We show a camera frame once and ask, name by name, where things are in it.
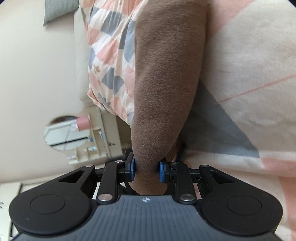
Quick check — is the brown garment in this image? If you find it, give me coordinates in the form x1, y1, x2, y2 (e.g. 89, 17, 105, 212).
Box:
131, 1, 207, 195

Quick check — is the cream dressing table shelf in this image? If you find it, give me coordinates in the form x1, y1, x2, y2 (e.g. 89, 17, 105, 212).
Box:
65, 106, 122, 167

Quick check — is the pink grey checkered bedspread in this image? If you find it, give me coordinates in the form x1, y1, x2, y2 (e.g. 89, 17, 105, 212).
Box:
80, 1, 295, 240

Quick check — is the grey pillow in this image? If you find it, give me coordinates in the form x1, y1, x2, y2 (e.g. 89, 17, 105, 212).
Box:
44, 0, 79, 25

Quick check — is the round wall mirror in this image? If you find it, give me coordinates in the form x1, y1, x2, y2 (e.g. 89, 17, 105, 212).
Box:
43, 115, 91, 152

